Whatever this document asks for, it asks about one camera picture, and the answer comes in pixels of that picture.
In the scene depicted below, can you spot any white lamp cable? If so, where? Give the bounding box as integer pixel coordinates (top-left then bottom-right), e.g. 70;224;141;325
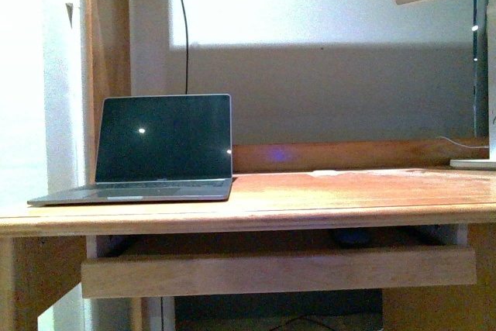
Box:
436;136;490;150

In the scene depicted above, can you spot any grey open laptop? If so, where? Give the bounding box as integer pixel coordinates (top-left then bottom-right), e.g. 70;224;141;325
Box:
28;94;233;206

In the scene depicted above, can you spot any wooden desk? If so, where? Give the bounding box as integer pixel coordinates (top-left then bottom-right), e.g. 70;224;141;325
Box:
0;0;496;331

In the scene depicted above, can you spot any wooden pull-out keyboard tray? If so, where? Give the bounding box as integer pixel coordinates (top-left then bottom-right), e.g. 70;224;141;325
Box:
81;231;477;298

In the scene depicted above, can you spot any black hanging cable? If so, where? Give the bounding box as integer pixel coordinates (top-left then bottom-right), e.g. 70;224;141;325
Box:
177;0;191;95

